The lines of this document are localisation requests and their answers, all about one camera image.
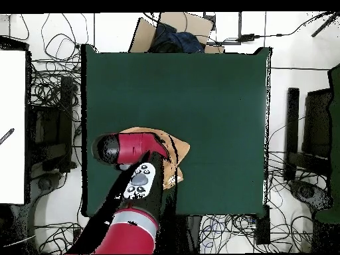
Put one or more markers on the tan terry towel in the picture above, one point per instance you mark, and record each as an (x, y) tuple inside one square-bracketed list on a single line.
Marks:
[(182, 148)]

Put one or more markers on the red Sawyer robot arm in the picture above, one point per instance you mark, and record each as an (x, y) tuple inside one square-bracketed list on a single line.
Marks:
[(132, 148)]

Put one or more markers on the dark green table cloth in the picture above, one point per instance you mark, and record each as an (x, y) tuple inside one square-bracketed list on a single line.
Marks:
[(172, 87)]

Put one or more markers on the dark blue clothing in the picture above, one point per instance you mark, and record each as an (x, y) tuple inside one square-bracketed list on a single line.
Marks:
[(180, 39)]

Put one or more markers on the brown cardboard box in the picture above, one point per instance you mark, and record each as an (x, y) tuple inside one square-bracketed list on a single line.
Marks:
[(143, 37)]

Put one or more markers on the black office chair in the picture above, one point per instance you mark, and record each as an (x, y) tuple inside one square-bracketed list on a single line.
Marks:
[(316, 119), (53, 127)]

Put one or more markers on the black power adapter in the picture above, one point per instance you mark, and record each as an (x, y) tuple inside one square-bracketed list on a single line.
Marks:
[(247, 37)]

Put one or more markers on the white board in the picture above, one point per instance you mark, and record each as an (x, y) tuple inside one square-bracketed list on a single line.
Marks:
[(12, 119)]

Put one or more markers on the black striped rod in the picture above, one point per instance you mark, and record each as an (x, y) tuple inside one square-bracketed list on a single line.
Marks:
[(7, 136)]

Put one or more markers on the black tripod leg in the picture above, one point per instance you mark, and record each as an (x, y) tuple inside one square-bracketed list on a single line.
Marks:
[(325, 25)]

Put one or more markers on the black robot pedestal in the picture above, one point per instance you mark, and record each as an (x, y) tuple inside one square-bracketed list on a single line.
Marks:
[(191, 233)]

